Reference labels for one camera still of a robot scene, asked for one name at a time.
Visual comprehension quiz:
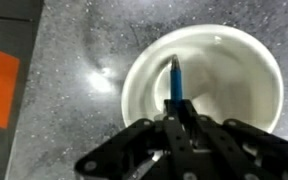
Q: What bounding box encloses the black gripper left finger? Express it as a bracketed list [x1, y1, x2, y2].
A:
[74, 98, 199, 180]

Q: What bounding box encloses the blue pen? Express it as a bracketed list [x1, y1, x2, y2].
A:
[169, 54, 184, 103]

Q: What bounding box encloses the white round bowl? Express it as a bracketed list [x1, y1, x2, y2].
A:
[120, 23, 285, 135]

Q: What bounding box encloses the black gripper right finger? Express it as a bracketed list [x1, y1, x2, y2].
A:
[179, 99, 288, 180]

